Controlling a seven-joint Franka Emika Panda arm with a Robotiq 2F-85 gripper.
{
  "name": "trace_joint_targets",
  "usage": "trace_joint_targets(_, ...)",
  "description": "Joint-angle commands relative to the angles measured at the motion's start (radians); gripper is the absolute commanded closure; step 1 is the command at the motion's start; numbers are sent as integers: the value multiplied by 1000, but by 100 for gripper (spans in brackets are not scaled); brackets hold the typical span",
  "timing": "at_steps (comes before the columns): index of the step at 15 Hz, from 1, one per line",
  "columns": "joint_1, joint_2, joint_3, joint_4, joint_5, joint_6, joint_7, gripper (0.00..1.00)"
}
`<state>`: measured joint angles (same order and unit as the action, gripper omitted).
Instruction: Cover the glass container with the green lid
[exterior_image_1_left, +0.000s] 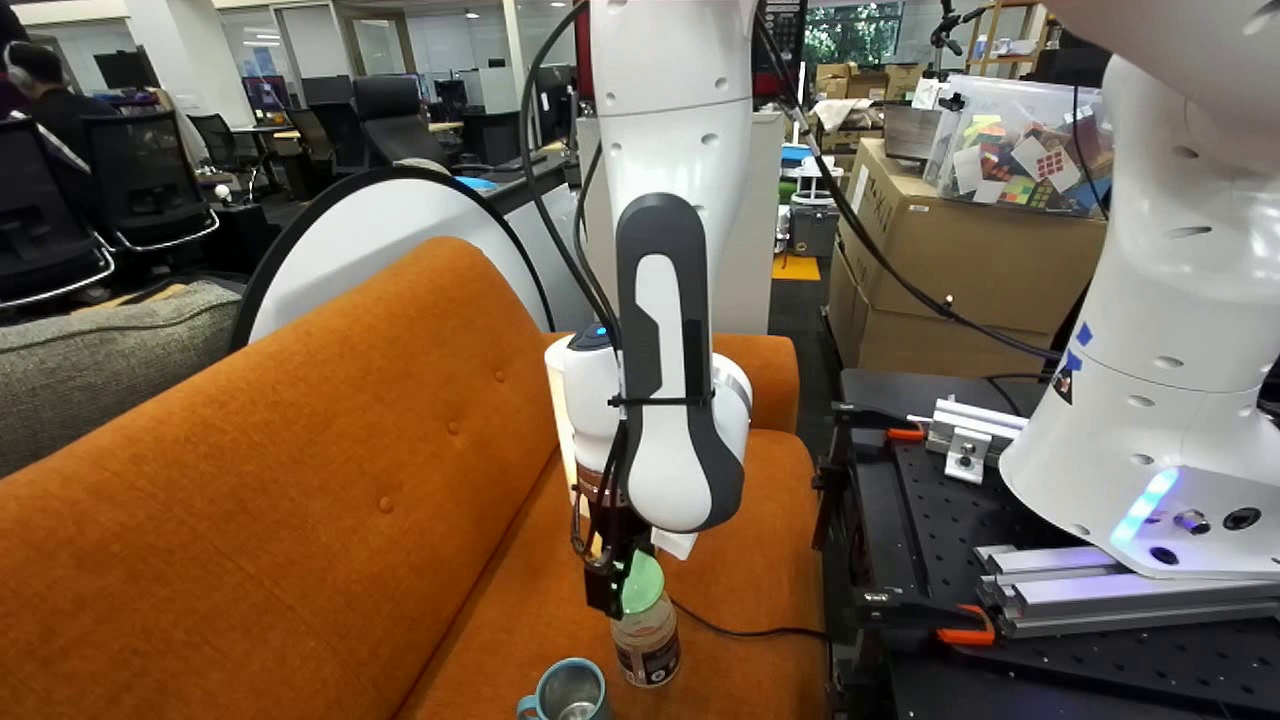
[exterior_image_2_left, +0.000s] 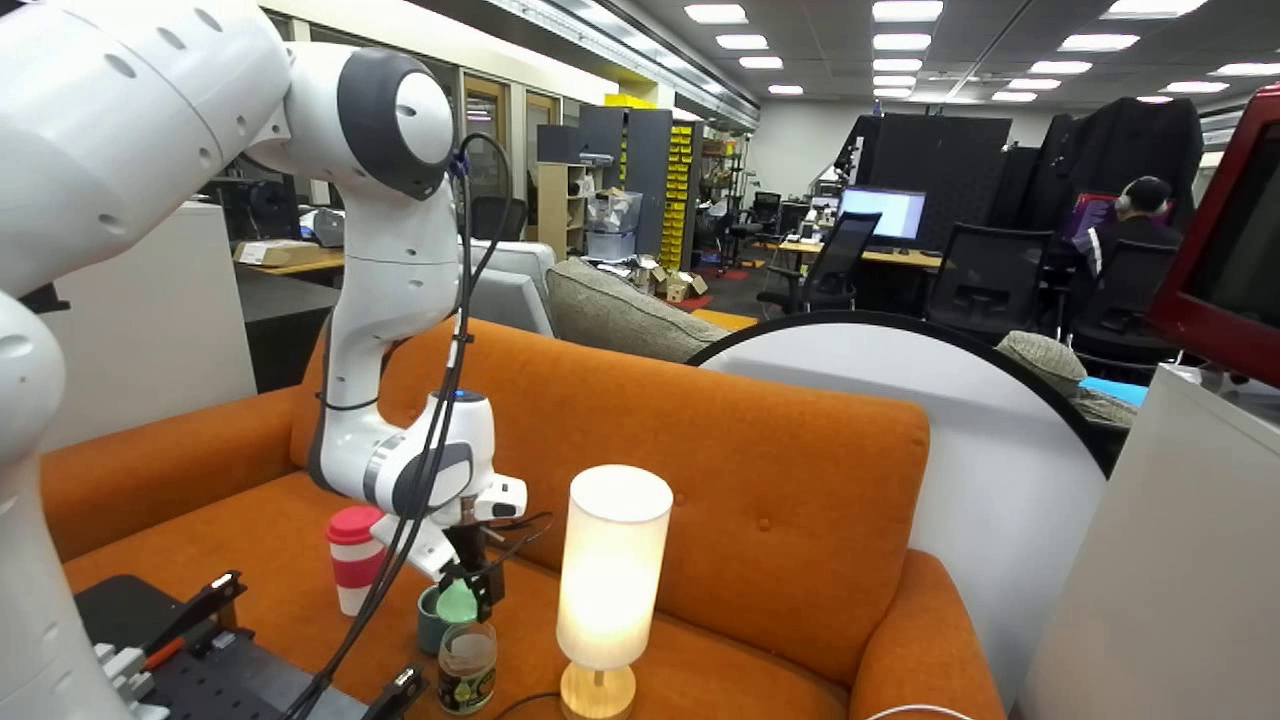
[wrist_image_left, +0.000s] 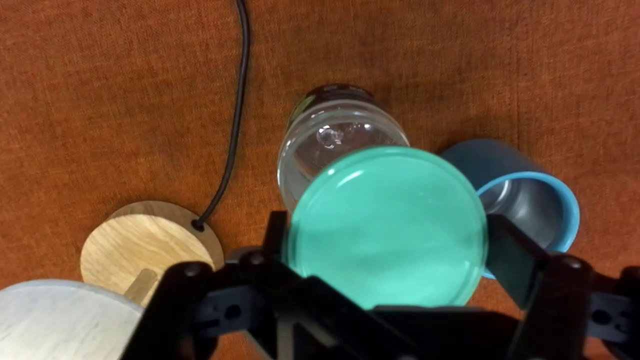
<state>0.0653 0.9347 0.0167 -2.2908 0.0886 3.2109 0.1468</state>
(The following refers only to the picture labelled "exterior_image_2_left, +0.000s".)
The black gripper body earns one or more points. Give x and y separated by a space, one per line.
480 550

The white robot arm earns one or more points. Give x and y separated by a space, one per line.
133 122

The glass jar with label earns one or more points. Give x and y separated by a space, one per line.
466 672

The red and white travel cup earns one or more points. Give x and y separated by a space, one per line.
348 562

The white shade table lamp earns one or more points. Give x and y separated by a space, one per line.
611 572

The orange fabric sofa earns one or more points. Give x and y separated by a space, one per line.
667 464

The black device on sofa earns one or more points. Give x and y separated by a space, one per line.
225 680

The white padded chair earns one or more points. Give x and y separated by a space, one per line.
518 286

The gray fabric sofa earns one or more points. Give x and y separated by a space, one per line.
615 312

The black flat pad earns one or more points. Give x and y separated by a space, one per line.
115 605

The wooden desk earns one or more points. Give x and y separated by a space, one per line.
287 257

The yellow shelf rack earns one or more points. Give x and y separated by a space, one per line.
676 195

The black office chair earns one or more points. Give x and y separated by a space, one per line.
1127 305
987 275
840 260

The white round reflector panel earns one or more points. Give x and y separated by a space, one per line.
962 442

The lit computer monitor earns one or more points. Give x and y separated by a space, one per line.
881 208

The black partition panel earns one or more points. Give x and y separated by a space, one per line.
932 153

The white flat board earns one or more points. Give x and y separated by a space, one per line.
1175 562

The seated person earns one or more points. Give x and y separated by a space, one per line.
1121 220

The red framed screen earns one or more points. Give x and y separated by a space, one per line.
1232 241

